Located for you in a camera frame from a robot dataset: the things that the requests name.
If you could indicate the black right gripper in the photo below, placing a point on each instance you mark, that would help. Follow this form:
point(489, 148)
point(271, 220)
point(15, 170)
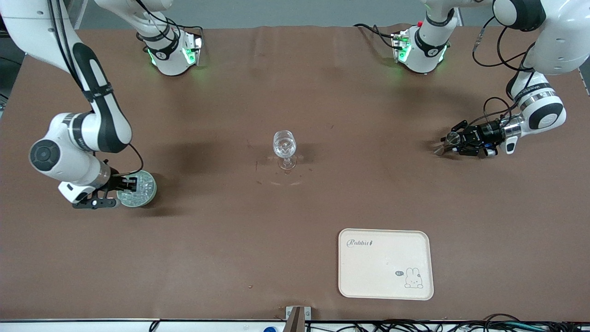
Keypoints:
point(116, 183)

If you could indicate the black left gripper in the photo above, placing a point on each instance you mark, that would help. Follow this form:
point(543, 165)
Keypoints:
point(487, 132)

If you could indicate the steel double jigger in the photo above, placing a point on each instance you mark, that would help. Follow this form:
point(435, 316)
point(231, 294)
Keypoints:
point(453, 137)

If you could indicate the clear ice cube pile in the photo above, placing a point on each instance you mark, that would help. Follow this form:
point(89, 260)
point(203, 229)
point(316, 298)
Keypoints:
point(145, 191)

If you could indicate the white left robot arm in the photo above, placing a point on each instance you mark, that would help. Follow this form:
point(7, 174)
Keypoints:
point(553, 41)

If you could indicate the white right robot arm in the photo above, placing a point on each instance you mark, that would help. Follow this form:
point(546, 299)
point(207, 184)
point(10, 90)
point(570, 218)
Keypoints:
point(101, 124)

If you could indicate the clear stemmed wine glass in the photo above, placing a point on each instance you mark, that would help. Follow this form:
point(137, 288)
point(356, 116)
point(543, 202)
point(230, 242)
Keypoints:
point(284, 146)

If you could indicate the green round bowl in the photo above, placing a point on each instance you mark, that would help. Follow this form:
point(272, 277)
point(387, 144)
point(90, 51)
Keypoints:
point(147, 199)

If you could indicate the brown table cover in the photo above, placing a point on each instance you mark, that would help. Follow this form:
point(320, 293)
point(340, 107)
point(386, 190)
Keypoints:
point(230, 230)

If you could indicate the cream rabbit print tray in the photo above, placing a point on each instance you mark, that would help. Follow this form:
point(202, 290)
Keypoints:
point(382, 263)

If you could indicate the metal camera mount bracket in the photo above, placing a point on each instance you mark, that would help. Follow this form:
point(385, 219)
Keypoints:
point(297, 318)

